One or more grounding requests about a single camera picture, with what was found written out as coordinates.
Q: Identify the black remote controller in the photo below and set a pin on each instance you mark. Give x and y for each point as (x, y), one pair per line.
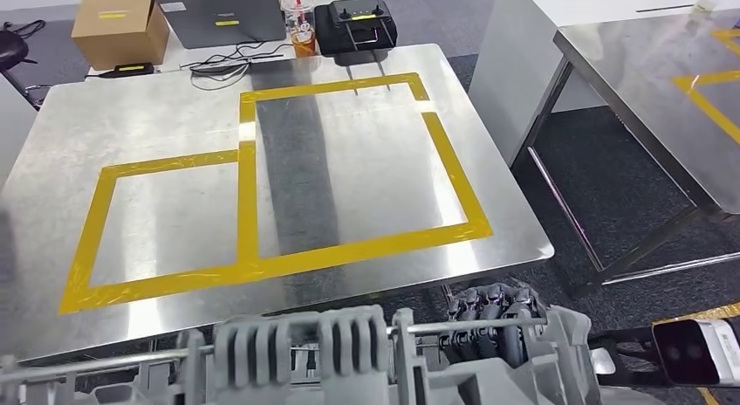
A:
(329, 38)

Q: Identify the yellow tape outline double frame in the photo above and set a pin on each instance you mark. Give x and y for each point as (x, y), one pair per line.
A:
(248, 217)

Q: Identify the yellow floor tape square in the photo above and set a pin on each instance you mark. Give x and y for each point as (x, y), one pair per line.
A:
(711, 311)

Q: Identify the clear bottle green cap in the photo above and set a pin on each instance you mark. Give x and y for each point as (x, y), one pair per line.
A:
(706, 6)

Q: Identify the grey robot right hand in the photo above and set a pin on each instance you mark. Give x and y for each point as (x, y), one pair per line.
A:
(491, 307)

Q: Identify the grey laptop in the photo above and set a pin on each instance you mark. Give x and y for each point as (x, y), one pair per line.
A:
(219, 15)

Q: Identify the black round stool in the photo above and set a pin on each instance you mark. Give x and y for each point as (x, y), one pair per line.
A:
(8, 47)

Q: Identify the clear drink cup red straw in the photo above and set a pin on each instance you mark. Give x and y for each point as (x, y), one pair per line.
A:
(302, 41)

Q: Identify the yellow tape outline single frame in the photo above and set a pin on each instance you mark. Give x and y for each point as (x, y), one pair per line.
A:
(711, 110)

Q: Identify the small black device yellow label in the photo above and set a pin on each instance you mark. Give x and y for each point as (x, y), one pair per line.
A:
(134, 69)

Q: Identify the brown cardboard box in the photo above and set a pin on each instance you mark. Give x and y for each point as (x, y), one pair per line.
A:
(115, 38)

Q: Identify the silver plastic wheel hubcap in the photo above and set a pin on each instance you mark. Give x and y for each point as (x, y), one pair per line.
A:
(491, 385)

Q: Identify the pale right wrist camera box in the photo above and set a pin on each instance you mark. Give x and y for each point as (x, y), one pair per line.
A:
(694, 350)

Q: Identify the stainless steel workbench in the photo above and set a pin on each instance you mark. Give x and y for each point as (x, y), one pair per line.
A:
(376, 188)
(636, 101)

